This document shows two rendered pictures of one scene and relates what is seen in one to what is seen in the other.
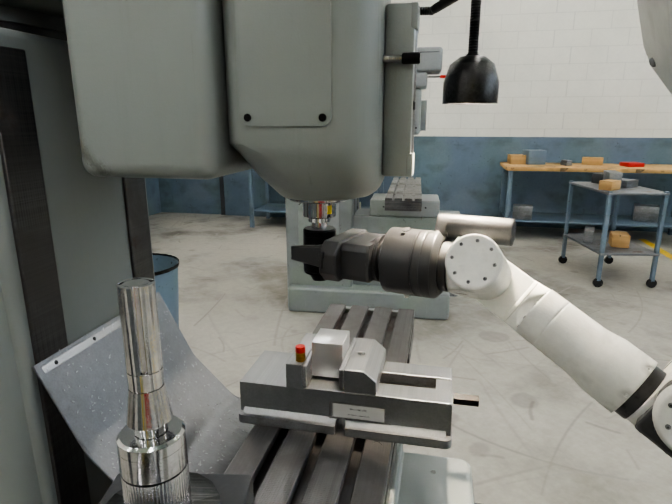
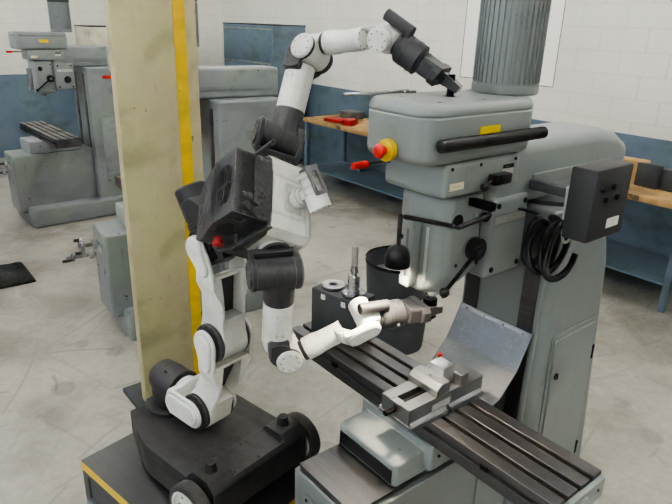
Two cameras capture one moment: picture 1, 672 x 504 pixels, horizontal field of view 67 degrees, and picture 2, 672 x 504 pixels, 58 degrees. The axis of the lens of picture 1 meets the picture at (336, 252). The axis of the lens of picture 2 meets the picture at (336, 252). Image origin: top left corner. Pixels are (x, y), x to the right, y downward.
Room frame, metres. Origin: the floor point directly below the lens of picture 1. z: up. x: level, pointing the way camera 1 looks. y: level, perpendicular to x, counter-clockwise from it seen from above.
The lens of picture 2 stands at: (1.57, -1.54, 2.08)
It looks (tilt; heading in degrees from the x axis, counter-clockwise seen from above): 21 degrees down; 129
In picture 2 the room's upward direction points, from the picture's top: 2 degrees clockwise
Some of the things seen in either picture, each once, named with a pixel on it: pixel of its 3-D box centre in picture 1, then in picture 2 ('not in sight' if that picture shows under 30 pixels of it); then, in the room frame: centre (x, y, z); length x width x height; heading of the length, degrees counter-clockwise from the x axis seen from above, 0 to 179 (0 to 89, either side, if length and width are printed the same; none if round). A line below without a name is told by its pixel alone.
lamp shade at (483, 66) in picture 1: (471, 79); (397, 255); (0.70, -0.18, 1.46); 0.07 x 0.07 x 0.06
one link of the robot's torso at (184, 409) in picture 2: not in sight; (201, 399); (-0.08, -0.29, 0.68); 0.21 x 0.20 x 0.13; 179
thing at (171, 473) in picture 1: (156, 477); (353, 284); (0.32, 0.13, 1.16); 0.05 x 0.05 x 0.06
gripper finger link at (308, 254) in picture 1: (309, 255); not in sight; (0.68, 0.04, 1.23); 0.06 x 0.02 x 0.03; 63
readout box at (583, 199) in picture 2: not in sight; (599, 200); (1.10, 0.25, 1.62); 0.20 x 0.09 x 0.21; 78
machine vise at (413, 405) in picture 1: (348, 381); (433, 387); (0.78, -0.02, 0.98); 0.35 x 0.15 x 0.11; 78
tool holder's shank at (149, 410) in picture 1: (143, 359); (354, 260); (0.32, 0.13, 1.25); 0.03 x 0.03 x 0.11
